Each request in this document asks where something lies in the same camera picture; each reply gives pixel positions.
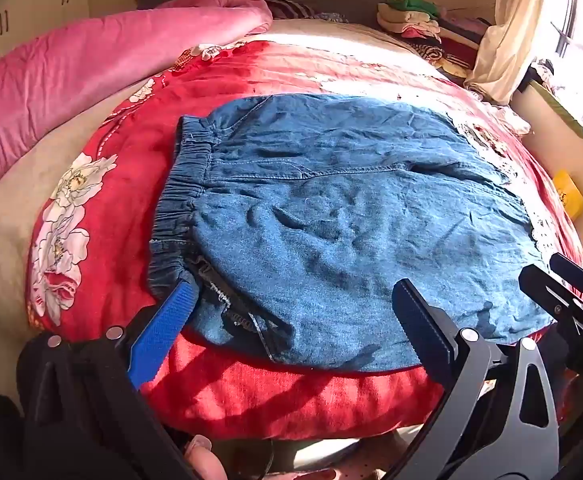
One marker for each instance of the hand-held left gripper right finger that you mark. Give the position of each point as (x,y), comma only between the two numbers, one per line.
(424,330)

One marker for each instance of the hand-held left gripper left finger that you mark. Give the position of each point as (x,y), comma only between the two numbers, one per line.
(164,330)

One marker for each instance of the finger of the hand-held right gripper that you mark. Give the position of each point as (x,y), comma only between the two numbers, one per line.
(554,292)
(581,275)

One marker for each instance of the blue denim pants lace hem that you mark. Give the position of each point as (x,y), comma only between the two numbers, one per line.
(321,220)

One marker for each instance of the person's left hand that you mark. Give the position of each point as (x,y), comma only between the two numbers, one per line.
(209,460)

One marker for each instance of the yellow box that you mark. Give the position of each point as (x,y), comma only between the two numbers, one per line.
(570,195)

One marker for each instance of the red floral blanket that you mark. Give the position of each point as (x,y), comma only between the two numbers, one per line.
(271,395)

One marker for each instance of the cream curtain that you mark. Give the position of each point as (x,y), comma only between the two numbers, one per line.
(509,35)

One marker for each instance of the pink quilt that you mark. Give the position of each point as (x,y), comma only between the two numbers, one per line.
(71,75)

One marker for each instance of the stack of folded clothes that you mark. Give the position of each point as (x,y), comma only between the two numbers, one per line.
(421,20)

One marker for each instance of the dark striped cloth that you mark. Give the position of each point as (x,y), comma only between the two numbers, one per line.
(291,7)

